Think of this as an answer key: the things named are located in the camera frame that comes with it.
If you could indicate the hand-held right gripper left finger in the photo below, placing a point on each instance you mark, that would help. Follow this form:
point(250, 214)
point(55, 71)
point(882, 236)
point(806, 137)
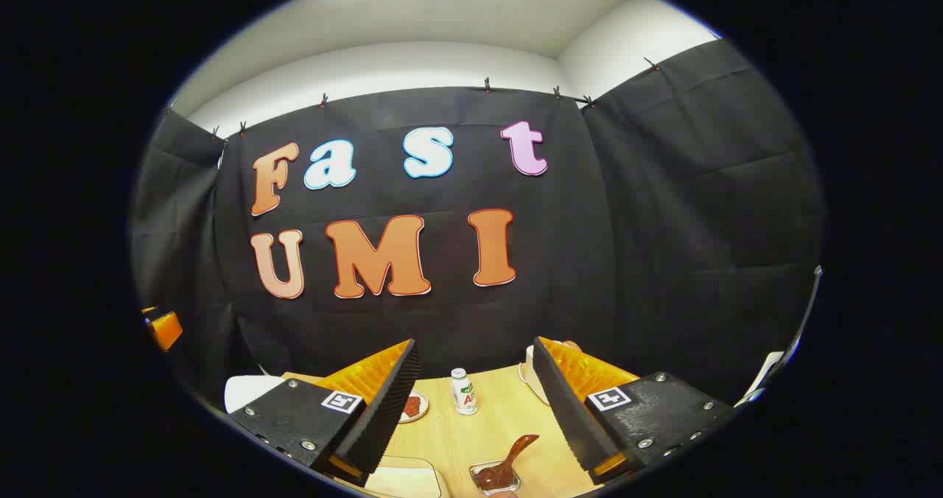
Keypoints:
point(387, 409)

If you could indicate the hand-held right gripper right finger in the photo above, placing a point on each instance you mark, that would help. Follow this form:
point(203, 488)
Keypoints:
point(571, 417)

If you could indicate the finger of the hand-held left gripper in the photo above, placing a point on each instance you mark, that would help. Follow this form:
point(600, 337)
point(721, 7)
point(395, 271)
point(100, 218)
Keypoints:
point(166, 331)

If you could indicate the brown wooden spoon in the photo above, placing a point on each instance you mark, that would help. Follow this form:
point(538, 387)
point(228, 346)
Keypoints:
point(508, 457)

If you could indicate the white rice cooker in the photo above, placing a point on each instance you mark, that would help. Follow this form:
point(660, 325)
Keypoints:
point(250, 391)

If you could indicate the clear chopstick holder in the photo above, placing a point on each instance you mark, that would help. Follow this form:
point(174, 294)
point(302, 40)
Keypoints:
point(482, 489)

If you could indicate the red meat piece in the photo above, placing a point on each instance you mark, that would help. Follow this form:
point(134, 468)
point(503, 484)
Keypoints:
point(412, 407)

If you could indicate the white round plate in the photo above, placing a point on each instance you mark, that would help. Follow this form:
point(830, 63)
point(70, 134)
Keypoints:
point(421, 413)

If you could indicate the white toaster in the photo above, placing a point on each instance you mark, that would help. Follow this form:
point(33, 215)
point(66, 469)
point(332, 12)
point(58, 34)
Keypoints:
point(532, 380)

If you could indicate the white drink bottle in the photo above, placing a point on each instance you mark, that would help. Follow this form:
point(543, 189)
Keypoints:
point(463, 393)

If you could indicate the white flat object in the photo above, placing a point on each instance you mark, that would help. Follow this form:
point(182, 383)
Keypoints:
point(762, 376)

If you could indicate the black backdrop cloth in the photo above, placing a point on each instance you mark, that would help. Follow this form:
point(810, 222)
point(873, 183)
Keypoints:
point(663, 225)

